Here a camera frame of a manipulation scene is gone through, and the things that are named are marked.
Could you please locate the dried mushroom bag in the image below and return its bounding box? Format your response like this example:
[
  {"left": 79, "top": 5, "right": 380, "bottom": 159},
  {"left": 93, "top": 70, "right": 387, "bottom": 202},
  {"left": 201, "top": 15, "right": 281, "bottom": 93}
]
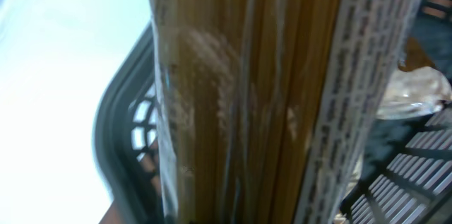
[{"left": 376, "top": 37, "right": 451, "bottom": 120}]

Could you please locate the orange red noodle package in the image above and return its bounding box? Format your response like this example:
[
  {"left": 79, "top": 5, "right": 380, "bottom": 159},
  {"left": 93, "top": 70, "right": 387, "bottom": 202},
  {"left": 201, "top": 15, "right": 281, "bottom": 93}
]
[{"left": 150, "top": 0, "right": 421, "bottom": 223}]

